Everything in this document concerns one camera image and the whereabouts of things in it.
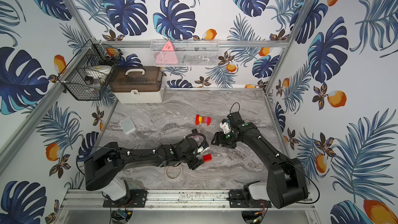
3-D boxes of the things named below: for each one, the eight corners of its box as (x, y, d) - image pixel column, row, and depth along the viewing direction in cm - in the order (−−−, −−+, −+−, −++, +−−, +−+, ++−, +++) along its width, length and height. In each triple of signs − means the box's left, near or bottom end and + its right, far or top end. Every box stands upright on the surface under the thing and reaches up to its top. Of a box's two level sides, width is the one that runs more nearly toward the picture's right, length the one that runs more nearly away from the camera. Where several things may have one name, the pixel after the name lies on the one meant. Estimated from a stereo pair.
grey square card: (126, 135, 99) (124, 133, 97) (120, 124, 104) (118, 122, 102) (136, 129, 102) (135, 127, 100) (130, 118, 107) (129, 116, 105)
